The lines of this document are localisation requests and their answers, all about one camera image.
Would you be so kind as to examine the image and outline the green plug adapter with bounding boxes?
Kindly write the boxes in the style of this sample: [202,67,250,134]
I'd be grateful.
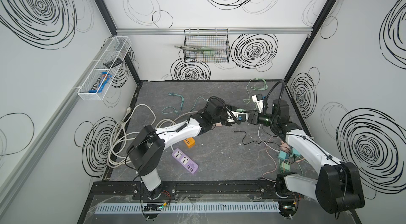
[235,108,246,113]

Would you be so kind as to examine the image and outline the black cable with plug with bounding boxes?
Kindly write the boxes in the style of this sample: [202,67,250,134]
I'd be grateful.
[233,129,286,149]

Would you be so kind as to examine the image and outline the orange power strip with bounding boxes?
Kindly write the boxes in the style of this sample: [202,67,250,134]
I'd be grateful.
[184,137,196,149]

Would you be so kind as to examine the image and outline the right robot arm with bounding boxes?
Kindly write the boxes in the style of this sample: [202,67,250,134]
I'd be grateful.
[247,96,365,213]

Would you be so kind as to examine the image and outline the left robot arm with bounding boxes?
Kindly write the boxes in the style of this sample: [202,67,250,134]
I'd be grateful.
[125,96,248,192]

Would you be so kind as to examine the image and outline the purple power strip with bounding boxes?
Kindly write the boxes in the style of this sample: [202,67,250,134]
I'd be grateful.
[172,149,199,174]

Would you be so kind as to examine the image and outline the metal tongs in basket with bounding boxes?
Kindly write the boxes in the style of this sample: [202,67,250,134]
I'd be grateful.
[174,45,216,56]

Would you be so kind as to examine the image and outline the black remote control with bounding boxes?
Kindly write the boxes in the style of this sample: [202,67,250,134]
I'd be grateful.
[103,58,123,69]

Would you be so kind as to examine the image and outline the blue candy packet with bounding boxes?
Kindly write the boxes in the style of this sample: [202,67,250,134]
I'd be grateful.
[88,72,112,93]

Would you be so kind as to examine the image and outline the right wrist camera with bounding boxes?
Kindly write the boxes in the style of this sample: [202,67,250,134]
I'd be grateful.
[252,94,263,113]

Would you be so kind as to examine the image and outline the light green cable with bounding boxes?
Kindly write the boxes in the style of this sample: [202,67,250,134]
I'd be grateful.
[242,78,270,104]

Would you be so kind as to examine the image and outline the black wire wall basket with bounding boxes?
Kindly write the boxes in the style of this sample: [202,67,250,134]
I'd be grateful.
[183,28,231,63]

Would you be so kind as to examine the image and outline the white power cords bundle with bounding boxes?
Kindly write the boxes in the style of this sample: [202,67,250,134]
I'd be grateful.
[107,104,200,169]

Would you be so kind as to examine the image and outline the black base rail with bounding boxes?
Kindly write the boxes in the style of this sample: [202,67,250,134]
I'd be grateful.
[89,179,294,200]

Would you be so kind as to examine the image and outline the grey slotted cable duct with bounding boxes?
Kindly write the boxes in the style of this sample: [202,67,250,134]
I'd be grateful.
[95,201,280,214]

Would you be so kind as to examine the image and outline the white wire wall basket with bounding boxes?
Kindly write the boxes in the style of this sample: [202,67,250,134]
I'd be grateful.
[77,36,131,101]

